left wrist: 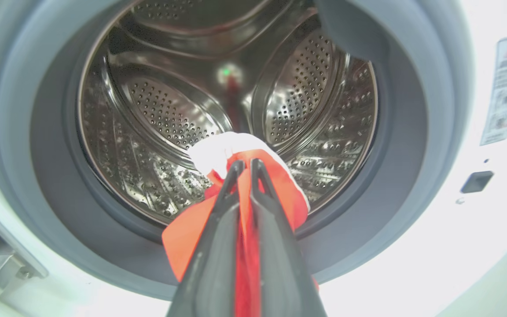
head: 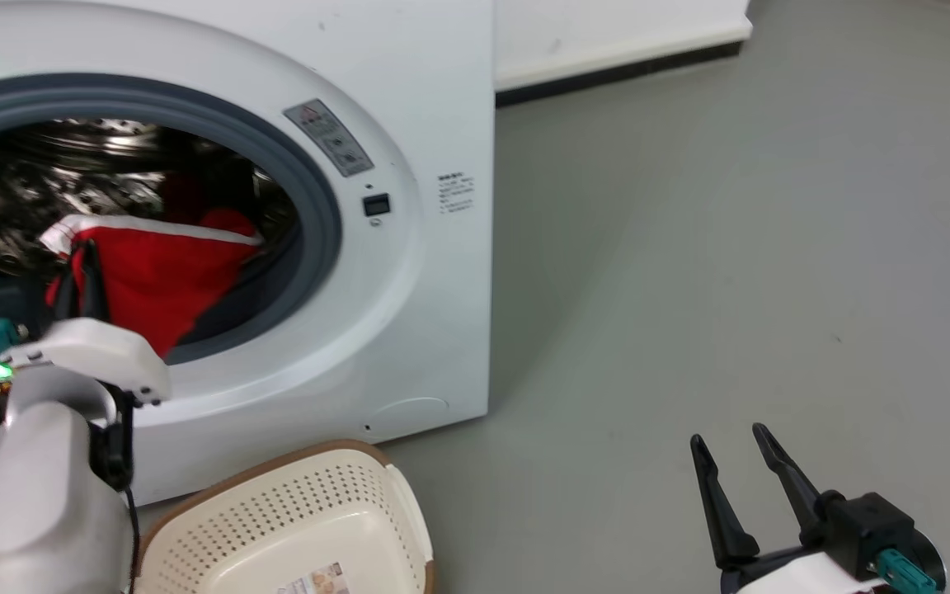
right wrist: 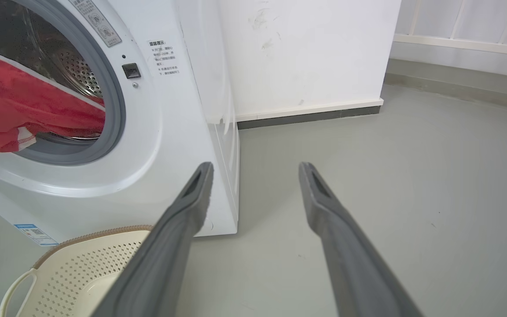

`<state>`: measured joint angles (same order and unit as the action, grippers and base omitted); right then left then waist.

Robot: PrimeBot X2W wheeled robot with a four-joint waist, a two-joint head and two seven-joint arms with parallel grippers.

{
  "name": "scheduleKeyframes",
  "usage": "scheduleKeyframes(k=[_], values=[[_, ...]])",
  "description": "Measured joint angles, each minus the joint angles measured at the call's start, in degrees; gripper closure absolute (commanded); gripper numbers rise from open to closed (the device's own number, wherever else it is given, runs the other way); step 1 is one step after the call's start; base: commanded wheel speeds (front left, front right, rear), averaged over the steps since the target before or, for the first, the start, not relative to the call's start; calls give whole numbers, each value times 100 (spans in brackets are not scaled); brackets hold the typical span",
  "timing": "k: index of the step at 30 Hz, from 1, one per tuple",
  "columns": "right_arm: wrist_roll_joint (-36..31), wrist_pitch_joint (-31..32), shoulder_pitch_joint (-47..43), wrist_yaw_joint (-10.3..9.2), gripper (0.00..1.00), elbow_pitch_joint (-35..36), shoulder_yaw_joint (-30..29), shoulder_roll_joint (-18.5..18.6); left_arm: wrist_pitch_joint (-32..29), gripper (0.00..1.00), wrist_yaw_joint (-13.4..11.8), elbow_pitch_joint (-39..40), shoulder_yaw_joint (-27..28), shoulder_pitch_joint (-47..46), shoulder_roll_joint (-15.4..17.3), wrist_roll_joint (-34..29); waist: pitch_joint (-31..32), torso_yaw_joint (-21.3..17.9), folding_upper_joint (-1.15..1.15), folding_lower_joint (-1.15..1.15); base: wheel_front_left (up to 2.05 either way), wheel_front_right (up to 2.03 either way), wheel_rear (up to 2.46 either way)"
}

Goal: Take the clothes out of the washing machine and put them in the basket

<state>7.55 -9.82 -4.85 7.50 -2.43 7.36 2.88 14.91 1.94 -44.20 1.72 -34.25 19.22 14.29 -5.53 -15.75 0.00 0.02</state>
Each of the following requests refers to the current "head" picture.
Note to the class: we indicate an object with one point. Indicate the white wall base ledge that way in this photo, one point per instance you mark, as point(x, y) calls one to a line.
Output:
point(615, 37)

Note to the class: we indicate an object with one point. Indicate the black door latch slot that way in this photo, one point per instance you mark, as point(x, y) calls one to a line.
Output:
point(376, 204)

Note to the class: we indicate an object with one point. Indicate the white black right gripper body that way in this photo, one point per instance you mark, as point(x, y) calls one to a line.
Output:
point(797, 573)

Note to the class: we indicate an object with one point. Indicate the shiny steel washer drum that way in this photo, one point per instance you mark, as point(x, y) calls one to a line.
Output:
point(21, 181)

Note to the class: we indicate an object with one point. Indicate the printed label in basket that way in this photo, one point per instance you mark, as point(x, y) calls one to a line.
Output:
point(316, 580)

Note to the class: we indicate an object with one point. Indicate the red garment with white trim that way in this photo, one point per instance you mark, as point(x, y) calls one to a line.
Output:
point(162, 272)

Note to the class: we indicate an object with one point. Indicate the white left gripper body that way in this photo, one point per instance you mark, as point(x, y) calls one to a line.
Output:
point(96, 351)

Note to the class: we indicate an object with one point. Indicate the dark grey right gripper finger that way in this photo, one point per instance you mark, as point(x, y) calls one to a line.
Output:
point(792, 483)
point(722, 511)

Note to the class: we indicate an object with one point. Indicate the grey warning sticker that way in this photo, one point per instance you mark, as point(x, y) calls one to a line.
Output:
point(328, 137)

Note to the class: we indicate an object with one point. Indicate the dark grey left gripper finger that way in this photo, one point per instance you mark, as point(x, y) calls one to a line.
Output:
point(65, 289)
point(96, 285)

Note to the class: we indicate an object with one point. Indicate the white front-load washing machine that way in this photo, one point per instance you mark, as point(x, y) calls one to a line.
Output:
point(434, 330)

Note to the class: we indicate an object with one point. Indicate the round filter cover panel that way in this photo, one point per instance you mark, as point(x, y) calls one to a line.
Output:
point(411, 410)

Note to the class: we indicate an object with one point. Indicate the grey rubber door seal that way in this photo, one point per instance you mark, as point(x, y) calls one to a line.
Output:
point(310, 206)

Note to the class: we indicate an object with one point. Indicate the white text label sticker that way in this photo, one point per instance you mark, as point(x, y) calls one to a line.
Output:
point(455, 191)

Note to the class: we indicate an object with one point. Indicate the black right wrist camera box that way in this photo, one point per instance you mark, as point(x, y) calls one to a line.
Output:
point(879, 532)

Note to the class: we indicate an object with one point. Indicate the cream perforated laundry basket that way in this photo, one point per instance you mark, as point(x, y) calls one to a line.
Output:
point(293, 520)

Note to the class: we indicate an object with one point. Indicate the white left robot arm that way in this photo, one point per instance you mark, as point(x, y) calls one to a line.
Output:
point(38, 503)

